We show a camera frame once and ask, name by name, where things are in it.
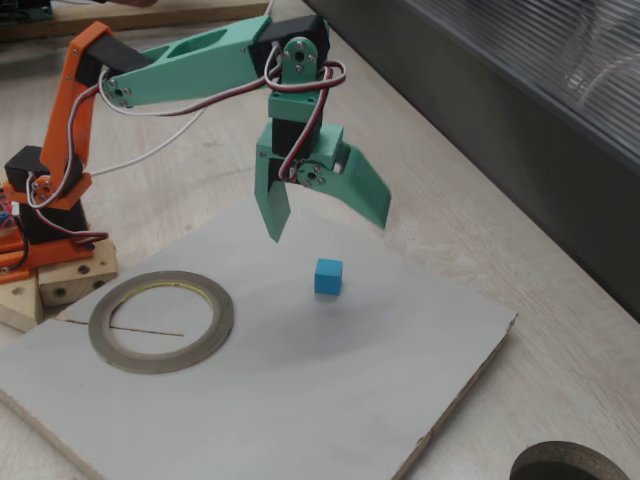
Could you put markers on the grey-faced plywood board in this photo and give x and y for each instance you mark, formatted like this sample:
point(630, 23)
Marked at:
point(300, 375)

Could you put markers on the wooden base block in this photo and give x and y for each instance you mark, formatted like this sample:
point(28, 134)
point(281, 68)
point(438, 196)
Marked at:
point(95, 270)

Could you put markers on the ribbed translucent partition panel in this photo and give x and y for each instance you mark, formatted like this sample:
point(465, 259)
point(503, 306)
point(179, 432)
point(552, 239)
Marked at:
point(550, 75)

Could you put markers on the red controller circuit board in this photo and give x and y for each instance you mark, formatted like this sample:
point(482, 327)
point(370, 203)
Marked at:
point(4, 205)

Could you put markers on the person's hand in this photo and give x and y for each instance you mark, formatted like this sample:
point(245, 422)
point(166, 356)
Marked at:
point(127, 2)

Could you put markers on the wooden plank under controller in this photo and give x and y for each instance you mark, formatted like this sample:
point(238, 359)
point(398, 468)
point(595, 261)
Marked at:
point(20, 305)

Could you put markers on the long wooden plank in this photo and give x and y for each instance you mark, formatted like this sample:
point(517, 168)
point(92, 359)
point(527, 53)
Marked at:
point(160, 12)

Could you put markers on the blue cube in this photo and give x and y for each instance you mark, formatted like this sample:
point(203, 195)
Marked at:
point(328, 280)

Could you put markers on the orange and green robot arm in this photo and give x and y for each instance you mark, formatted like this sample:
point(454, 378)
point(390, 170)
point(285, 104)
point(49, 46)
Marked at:
point(200, 65)

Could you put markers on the green gripper black servo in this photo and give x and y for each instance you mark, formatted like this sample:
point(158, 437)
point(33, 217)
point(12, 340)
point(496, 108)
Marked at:
point(331, 146)

